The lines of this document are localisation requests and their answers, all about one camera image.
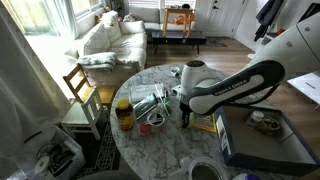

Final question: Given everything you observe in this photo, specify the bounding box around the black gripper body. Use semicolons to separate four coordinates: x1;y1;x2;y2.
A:
180;103;192;122

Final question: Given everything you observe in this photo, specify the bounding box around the yellow picture book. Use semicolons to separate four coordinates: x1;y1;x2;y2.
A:
190;113;216;133

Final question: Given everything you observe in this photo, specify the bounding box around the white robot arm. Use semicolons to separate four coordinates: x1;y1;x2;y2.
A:
180;13;320;127

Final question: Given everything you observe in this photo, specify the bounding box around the clear tape roll cup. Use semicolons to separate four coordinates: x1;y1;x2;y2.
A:
147;113;165;134

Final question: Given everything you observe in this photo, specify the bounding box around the crumpled grey white cloth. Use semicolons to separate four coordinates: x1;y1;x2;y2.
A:
171;67;181;78

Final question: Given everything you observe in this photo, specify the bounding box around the red small cup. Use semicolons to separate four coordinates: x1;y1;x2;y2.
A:
139;123;151;135

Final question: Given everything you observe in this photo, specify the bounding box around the clear plastic bag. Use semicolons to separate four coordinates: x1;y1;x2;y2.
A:
129;83;164;103

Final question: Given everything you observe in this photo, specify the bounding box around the amber jar yellow lid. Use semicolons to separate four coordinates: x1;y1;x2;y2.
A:
115;99;134;130

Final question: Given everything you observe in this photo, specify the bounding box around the white lid jar in box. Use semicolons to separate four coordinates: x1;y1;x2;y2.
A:
246;110;264;128

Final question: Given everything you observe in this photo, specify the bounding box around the black coffee table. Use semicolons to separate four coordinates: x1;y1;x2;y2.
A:
151;31;207;53

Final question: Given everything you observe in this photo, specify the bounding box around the dark blue cardboard box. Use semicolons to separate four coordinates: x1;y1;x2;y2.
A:
214;106;320;176

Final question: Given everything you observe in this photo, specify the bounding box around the white bottle blue cap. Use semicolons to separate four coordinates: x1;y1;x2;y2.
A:
232;173;260;180

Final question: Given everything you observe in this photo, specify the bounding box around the wooden chair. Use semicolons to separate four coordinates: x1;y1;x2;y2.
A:
63;64;116;105

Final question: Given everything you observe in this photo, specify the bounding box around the round tin in box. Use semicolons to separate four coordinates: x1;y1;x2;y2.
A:
256;116;281;135

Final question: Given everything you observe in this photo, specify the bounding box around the wooden stool on table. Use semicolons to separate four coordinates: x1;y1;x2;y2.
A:
162;8;193;37

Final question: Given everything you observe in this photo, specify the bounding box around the white sofa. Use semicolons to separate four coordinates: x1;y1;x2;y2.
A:
64;6;198;88

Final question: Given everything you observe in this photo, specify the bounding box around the folded grey blanket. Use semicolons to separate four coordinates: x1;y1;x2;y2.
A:
77;52;116;71

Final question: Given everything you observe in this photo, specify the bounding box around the white small chair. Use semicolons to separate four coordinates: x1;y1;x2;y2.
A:
61;88;104;141

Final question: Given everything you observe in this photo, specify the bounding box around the hanging dark jacket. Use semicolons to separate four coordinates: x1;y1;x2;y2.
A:
254;0;284;41

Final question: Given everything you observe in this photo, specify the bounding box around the clear plastic storage bin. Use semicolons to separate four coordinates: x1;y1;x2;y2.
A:
7;126;86;180

